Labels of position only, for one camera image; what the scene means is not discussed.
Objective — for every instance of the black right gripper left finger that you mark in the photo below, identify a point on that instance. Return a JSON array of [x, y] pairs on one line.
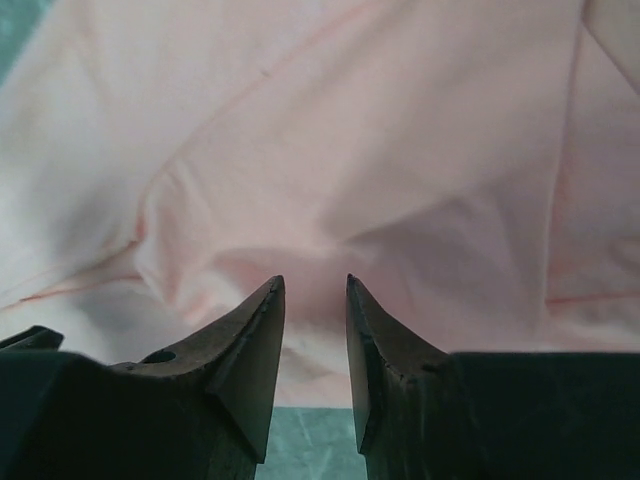
[[200, 408]]

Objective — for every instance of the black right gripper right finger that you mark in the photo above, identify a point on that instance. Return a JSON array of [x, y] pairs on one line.
[[421, 413]]

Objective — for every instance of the pink t shirt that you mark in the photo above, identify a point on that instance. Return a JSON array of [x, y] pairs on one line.
[[475, 163]]

